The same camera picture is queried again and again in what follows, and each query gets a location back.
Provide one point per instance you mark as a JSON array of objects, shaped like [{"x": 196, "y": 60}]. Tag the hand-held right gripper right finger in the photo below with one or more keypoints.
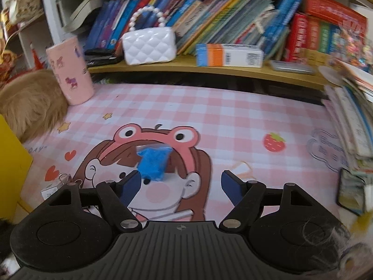
[{"x": 230, "y": 186}]

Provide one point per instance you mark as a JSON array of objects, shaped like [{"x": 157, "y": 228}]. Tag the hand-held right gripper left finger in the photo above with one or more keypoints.
[{"x": 130, "y": 188}]

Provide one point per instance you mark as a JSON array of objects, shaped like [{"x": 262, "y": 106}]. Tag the blue toy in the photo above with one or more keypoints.
[{"x": 154, "y": 163}]

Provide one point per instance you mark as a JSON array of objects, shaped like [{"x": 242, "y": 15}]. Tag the yellow cardboard box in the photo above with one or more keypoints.
[{"x": 11, "y": 163}]

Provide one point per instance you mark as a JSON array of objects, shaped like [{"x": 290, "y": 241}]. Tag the metal binder clip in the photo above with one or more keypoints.
[{"x": 72, "y": 178}]

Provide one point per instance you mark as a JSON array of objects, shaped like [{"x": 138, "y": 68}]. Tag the pink checked cartoon table mat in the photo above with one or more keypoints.
[{"x": 233, "y": 116}]

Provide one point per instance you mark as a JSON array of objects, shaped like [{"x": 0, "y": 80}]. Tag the pale rectangular block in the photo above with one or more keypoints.
[{"x": 51, "y": 193}]

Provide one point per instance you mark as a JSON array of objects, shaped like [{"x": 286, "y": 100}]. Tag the wooden bookshelf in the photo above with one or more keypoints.
[{"x": 204, "y": 71}]

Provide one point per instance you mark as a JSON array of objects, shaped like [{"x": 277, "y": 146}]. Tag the dark smartphone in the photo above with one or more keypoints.
[{"x": 351, "y": 192}]

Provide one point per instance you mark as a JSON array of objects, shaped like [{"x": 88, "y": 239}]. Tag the fluffy orange cat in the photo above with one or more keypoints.
[{"x": 32, "y": 105}]

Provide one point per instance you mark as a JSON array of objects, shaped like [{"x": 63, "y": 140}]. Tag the pink cartoon tumbler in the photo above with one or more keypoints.
[{"x": 71, "y": 73}]

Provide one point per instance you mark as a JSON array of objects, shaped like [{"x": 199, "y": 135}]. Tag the orange blue white carton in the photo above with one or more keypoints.
[{"x": 227, "y": 55}]

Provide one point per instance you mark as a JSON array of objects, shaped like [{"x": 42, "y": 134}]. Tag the black flat device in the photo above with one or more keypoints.
[{"x": 102, "y": 57}]

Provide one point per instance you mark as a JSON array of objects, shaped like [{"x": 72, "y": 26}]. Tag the grey flat tin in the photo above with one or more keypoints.
[{"x": 291, "y": 66}]

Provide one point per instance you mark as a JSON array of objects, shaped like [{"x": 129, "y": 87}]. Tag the stack of worn books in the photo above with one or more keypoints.
[{"x": 352, "y": 116}]

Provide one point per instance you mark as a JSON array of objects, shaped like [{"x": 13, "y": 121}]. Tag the row of leaning blue books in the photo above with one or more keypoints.
[{"x": 209, "y": 14}]

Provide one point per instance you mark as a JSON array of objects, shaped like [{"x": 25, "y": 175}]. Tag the row of thick red books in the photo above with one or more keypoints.
[{"x": 317, "y": 32}]

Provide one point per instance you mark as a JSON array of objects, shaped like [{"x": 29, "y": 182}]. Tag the red gold snack bag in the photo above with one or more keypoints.
[{"x": 5, "y": 61}]

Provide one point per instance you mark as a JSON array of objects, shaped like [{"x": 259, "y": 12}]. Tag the white cabinet shelf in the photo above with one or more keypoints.
[{"x": 32, "y": 38}]

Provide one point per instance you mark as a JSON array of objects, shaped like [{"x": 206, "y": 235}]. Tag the flat lying thick books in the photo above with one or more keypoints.
[{"x": 83, "y": 11}]

